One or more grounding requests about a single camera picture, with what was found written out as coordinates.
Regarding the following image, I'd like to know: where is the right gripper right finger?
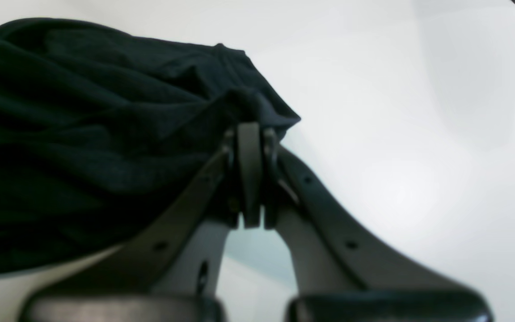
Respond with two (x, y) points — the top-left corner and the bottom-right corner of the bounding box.
(263, 129), (494, 322)

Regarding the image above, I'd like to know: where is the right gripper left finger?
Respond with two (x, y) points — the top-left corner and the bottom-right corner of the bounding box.
(19, 123), (263, 322)

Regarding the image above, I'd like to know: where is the black long-sleeve t-shirt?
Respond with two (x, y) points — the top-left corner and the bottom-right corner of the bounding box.
(0, 18), (300, 274)

